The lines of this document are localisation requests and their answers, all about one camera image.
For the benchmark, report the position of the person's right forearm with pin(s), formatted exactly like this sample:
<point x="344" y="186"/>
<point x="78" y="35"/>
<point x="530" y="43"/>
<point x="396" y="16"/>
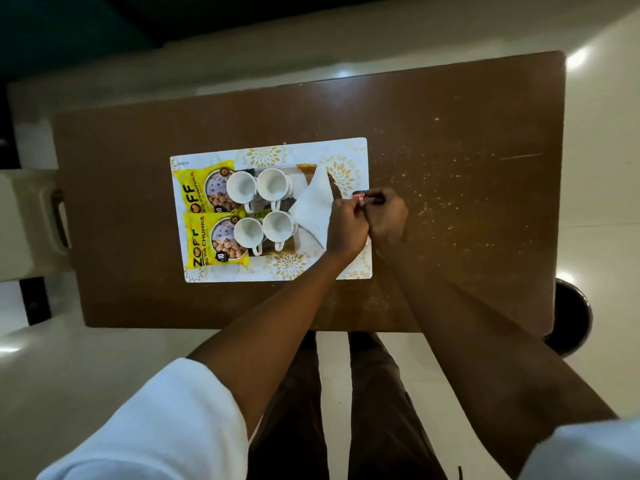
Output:
<point x="490" y="354"/>

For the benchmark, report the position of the leaf print tray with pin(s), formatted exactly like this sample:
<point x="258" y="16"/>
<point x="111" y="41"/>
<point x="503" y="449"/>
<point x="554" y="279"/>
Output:
<point x="306" y="169"/>

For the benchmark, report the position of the person's left forearm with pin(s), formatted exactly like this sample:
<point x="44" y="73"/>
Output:
<point x="270" y="334"/>

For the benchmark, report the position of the dark green armchair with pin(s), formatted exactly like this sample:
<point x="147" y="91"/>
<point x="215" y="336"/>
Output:
<point x="60" y="29"/>

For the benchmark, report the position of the white napkin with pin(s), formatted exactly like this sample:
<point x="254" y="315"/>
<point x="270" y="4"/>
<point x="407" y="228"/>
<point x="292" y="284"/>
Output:
<point x="312" y="209"/>

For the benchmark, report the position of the white floral placemat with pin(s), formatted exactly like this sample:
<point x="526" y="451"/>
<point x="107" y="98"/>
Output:
<point x="280" y="267"/>

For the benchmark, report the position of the beige plastic stool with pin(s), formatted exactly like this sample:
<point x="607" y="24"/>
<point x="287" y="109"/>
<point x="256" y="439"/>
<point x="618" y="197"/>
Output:
<point x="25" y="224"/>

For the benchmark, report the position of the pink candy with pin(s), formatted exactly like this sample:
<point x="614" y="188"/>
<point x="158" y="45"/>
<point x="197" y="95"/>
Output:
<point x="359" y="195"/>

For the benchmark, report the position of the person's left hand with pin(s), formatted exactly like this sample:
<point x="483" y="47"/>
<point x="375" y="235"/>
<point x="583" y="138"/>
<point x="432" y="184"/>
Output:
<point x="347" y="229"/>

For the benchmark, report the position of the black baseboard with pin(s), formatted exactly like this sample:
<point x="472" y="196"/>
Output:
<point x="35" y="299"/>

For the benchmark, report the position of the brown trousers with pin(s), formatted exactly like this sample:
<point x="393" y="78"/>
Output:
<point x="380" y="419"/>

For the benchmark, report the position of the black trash bin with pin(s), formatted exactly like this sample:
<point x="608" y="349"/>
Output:
<point x="570" y="314"/>

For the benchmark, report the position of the person's right hand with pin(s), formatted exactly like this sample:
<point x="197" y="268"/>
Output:
<point x="390" y="219"/>

